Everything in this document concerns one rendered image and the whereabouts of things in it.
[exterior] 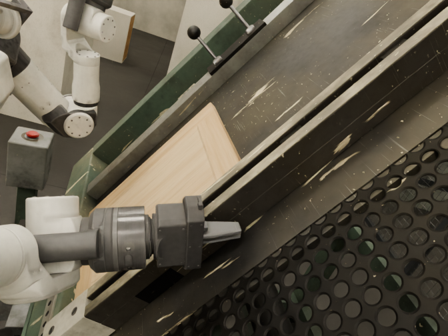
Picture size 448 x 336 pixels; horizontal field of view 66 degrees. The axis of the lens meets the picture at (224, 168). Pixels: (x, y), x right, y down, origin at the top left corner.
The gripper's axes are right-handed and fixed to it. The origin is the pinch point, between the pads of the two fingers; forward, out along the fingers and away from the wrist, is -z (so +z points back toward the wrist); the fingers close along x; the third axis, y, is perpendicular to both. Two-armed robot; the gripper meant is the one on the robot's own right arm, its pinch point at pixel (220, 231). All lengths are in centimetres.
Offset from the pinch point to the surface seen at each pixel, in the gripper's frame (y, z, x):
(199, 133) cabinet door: 37.9, -2.8, -2.3
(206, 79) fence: 57, -7, 6
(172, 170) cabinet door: 33.1, 4.1, -9.7
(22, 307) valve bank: 26, 42, -45
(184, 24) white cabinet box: 405, -43, -36
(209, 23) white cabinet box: 400, -73, -32
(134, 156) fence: 55, 13, -18
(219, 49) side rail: 79, -15, 9
